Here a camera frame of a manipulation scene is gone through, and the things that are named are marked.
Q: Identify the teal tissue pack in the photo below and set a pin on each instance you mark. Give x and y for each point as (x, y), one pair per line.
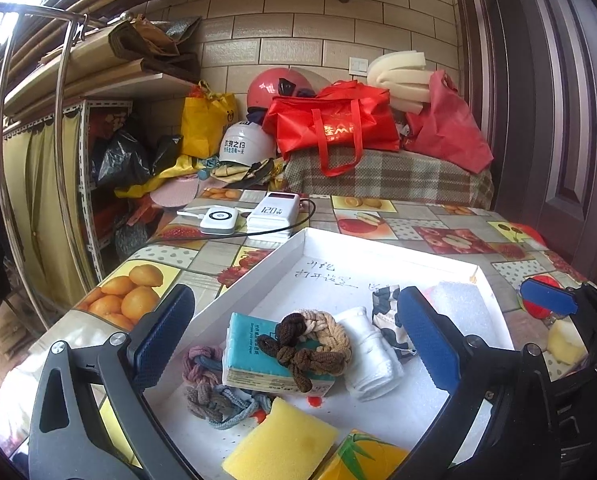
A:
(248, 350)

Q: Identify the beige shelf curtain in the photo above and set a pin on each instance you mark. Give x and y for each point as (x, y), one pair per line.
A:
(43, 185)

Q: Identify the plaid blanket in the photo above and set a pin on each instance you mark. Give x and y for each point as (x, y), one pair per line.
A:
(393, 175)

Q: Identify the yellow sponge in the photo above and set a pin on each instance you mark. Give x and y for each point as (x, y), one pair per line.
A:
(283, 445)

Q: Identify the wall switch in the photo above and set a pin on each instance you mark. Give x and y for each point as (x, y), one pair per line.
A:
(358, 64)

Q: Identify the pale yellow soft piece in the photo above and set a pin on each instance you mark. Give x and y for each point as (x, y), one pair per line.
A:
(566, 342)

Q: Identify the pink round disc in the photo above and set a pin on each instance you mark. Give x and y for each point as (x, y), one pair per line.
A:
(176, 192)

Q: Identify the cream foam roll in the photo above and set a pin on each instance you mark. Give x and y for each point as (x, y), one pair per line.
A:
(398, 77)

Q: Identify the red round soft thing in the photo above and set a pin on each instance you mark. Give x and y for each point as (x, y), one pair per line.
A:
(536, 310)

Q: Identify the small red piece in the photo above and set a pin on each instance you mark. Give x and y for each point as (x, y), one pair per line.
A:
(314, 402)

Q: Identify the large white power bank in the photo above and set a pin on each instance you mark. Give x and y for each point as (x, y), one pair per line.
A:
(273, 212)

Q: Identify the white foam block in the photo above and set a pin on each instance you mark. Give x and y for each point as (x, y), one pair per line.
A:
(461, 305)

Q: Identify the small white power bank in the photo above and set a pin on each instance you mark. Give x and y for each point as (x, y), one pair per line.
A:
(218, 218)

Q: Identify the white helmet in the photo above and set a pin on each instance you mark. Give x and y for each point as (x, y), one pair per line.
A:
(243, 142)

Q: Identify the cardboard pile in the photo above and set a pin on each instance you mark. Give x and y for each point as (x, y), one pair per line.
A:
(153, 42)

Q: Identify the yellow tissue pack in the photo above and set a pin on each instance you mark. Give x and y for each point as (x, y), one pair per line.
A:
(363, 457)

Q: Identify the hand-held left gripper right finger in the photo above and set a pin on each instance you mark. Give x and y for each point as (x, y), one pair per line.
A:
(428, 340)

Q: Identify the white box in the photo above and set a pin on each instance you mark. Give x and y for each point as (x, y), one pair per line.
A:
(328, 265)

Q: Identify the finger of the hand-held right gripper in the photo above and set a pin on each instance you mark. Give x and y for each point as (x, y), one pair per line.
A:
(548, 297)

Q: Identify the wooden boards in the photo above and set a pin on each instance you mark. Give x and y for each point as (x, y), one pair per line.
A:
(78, 72)

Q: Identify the dark brown door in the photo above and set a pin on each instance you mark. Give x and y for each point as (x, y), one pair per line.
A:
(553, 110)

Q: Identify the red tote bag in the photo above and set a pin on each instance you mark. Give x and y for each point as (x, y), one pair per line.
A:
(338, 130)

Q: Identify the metal clothes rack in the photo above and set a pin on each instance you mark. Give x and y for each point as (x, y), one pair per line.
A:
(61, 110)

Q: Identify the pink helmet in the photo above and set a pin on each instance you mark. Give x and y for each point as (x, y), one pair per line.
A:
(273, 87)

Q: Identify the white cloth bundle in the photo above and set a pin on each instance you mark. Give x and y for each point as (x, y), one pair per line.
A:
(373, 355)

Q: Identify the black plastic bag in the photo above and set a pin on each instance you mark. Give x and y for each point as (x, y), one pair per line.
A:
(123, 157)

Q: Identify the yellow shopping bag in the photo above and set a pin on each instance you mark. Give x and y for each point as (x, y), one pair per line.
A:
(203, 125)

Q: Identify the flat red bag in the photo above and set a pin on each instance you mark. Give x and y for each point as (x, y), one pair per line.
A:
(526, 232)

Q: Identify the red plastic bag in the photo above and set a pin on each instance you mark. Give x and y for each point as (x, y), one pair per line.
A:
(448, 125)

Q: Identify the fruit print tablecloth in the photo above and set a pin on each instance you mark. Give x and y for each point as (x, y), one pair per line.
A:
(378, 220)

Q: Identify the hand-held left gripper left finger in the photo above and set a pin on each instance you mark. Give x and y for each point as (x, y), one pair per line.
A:
(163, 332)

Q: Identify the black and white patterned cloth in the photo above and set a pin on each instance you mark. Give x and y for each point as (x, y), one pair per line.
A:
(386, 317)

